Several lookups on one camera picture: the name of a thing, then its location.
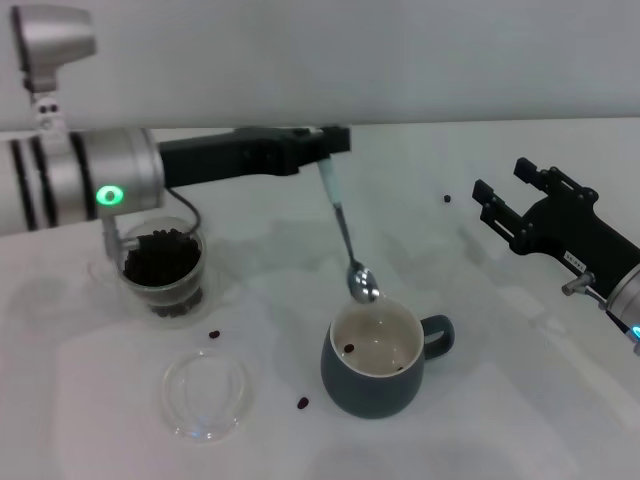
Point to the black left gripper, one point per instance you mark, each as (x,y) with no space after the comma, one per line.
(230,157)

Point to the clear glass lid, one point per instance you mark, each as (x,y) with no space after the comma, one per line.
(200,420)

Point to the roasted coffee beans pile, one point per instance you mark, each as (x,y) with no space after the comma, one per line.
(165,260)

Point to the clear glass saucer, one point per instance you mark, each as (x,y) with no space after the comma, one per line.
(212,300)

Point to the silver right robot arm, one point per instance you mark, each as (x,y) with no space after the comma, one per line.
(627,300)

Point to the dark blue ceramic mug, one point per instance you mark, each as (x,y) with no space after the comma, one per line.
(360,390)

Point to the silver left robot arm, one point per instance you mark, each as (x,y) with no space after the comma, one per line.
(75,175)

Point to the clear double-wall glass cup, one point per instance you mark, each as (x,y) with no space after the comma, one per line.
(165,295)

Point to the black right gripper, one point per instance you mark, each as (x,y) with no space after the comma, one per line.
(570,235)

